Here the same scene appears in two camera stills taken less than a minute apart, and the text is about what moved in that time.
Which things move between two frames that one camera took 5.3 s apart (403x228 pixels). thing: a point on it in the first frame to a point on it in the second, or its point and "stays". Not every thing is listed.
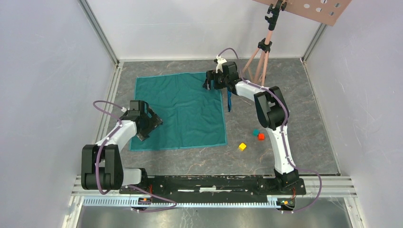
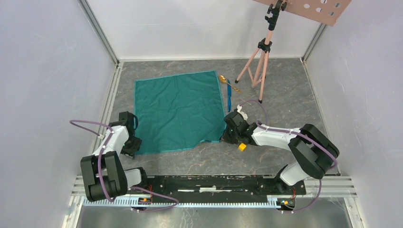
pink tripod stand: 264,44 stays
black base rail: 215,186 stays
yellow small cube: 242,147 stays
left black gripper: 154,121 to 129,152
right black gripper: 211,75 to 226,138
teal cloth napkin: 191,116 stays
